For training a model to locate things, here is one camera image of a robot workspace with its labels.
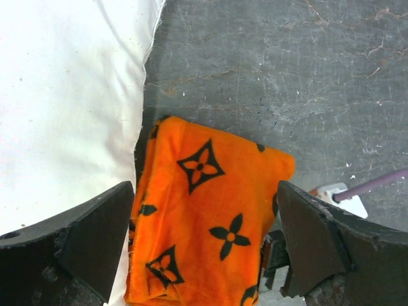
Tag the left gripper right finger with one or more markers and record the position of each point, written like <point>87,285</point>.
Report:
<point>338,258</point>

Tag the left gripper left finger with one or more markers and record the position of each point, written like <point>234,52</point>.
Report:
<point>70,258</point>

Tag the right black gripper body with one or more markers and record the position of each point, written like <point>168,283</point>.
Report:
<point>275,256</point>

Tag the orange patterned pillowcase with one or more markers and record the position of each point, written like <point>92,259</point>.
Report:
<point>203,206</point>

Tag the white pillow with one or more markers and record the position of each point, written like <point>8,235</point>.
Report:
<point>72,79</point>

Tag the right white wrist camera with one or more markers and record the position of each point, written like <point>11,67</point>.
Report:
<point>334,195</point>

